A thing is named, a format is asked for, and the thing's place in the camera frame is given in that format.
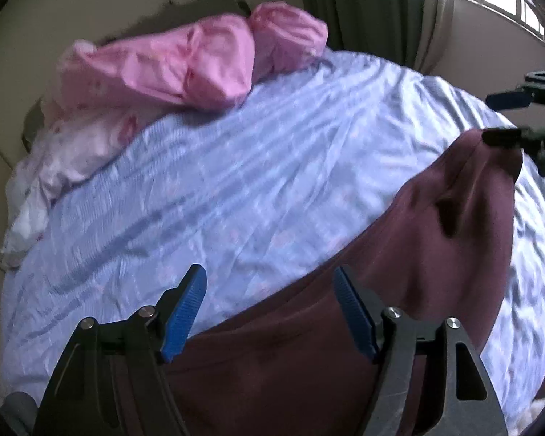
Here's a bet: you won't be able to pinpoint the light blue bed sheet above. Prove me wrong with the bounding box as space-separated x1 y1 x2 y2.
0 50 545 436

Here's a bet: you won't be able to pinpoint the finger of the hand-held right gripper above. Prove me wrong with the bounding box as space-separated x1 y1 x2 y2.
486 69 545 110
481 125 545 178

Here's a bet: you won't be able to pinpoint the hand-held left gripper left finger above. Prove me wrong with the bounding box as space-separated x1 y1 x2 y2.
33 263 208 436

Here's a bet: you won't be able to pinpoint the green curtain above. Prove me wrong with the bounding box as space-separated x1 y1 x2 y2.
295 0 455 71

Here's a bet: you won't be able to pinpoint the maroon pants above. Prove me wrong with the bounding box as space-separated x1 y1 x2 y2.
104 128 525 436

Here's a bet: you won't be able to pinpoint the dark headboard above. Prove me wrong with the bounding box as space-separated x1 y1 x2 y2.
20 0 255 155

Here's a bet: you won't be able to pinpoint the white floral duvet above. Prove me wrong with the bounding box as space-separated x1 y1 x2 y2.
0 100 164 269

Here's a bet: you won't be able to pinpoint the pink blanket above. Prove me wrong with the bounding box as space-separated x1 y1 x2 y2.
57 2 330 114

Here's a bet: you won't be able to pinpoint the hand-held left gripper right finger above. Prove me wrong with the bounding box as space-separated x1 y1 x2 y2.
334 266 509 436

